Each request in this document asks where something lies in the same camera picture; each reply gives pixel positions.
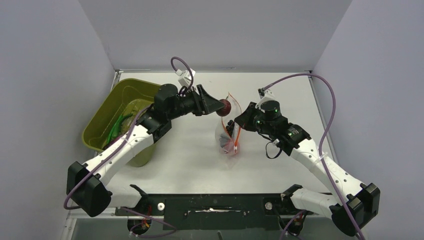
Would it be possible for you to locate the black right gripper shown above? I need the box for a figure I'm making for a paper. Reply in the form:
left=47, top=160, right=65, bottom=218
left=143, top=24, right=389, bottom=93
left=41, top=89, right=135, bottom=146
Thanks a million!
left=235, top=102, right=275, bottom=136

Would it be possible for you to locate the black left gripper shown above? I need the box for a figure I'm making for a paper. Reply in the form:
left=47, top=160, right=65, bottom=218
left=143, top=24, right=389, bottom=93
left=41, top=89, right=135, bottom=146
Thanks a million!
left=167, top=84, right=224, bottom=121

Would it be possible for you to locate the dark red round fruit toy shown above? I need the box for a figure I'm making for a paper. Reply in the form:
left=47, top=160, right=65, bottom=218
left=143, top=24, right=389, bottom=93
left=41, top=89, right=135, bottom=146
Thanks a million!
left=216, top=99, right=232, bottom=117

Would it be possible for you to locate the black grape bunch toy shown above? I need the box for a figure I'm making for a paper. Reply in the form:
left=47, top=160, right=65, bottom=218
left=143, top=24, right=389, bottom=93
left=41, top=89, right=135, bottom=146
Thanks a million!
left=225, top=120, right=235, bottom=137

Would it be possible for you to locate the clear zip bag orange zipper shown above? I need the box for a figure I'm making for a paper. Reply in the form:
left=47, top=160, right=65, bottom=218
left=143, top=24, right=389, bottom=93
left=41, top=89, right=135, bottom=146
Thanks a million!
left=215, top=92, right=242, bottom=158

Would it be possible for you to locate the red yellow apple toy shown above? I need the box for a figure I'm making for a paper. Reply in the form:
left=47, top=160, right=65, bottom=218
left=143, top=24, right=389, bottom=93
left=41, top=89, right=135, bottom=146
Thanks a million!
left=219, top=141, right=238, bottom=155

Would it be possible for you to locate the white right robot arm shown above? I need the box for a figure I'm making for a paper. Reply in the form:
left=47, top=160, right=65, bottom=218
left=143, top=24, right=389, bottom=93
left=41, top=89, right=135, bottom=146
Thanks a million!
left=234, top=100, right=381, bottom=237

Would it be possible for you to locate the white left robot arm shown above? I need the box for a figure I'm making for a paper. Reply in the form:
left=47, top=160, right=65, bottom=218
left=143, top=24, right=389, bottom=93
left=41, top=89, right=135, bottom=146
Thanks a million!
left=63, top=84, right=227, bottom=217

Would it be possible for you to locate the olive green plastic bin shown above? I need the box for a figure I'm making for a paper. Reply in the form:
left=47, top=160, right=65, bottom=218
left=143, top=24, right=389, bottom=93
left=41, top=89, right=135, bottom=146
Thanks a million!
left=82, top=78, right=160, bottom=168

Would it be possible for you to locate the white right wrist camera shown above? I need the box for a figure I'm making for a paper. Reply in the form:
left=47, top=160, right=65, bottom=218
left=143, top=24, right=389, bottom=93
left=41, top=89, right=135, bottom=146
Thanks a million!
left=255, top=88, right=275, bottom=109

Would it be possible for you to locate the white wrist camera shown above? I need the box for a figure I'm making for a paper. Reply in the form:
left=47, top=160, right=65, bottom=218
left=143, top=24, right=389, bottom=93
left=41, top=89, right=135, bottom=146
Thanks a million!
left=175, top=68, right=196, bottom=89
left=255, top=88, right=275, bottom=109

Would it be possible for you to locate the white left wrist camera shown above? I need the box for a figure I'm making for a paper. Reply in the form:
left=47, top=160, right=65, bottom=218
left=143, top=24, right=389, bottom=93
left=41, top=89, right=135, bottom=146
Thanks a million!
left=175, top=68, right=196, bottom=89

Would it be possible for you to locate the black looped cable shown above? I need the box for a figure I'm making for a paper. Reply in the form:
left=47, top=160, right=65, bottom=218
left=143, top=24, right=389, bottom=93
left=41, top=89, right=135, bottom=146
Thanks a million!
left=261, top=132, right=284, bottom=160

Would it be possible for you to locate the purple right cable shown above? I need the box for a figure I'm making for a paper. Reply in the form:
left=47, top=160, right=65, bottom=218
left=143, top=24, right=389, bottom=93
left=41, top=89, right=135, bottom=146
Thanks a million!
left=258, top=72, right=365, bottom=240

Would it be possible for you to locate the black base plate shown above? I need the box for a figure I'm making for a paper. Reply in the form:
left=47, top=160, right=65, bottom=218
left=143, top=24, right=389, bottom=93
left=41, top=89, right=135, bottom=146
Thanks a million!
left=115, top=193, right=299, bottom=231

